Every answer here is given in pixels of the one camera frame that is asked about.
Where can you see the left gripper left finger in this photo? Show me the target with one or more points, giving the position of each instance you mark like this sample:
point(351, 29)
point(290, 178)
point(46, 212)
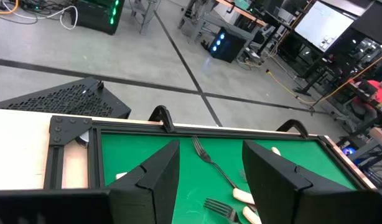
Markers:
point(153, 193)

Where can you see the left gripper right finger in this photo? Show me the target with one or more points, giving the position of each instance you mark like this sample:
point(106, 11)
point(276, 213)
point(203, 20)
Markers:
point(278, 193)

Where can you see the green table mat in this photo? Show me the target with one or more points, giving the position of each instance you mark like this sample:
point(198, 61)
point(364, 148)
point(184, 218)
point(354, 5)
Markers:
point(194, 186)

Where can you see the black table clamp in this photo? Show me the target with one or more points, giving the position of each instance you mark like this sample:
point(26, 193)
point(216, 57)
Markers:
point(166, 119)
point(300, 127)

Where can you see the person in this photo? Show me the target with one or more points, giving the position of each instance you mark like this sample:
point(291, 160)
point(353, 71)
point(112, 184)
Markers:
point(377, 93)

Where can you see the black computer blue lights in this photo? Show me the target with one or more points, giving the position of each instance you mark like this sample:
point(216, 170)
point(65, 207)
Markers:
point(228, 46)

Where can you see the grey metal stand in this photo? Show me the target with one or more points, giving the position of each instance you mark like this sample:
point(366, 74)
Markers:
point(146, 18)

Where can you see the grey workbench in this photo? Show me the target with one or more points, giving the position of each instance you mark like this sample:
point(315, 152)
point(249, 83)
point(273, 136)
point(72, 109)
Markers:
point(209, 21)

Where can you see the black computer green lights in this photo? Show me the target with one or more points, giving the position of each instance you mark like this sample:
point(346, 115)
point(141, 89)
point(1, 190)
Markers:
point(94, 15)

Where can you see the white wall screen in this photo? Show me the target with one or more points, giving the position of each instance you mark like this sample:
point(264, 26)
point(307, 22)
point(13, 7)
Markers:
point(321, 25)

